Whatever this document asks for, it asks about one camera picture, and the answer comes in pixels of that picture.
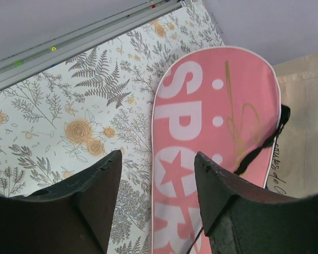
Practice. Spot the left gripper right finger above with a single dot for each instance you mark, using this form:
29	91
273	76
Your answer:
240	217

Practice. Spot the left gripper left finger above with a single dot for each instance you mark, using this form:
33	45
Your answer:
72	216

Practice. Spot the pink racket cover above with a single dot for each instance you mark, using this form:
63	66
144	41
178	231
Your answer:
221	101

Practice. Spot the beige canvas tote bag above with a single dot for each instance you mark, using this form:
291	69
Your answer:
294	167

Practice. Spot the floral tablecloth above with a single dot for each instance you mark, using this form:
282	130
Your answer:
62	120

